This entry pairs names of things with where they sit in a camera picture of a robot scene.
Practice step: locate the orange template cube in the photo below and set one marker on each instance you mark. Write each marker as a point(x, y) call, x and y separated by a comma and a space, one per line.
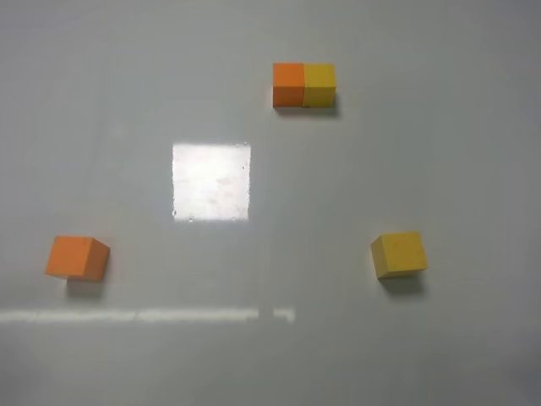
point(288, 85)

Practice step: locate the yellow template cube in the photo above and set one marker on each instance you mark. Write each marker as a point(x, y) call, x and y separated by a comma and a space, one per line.
point(319, 85)

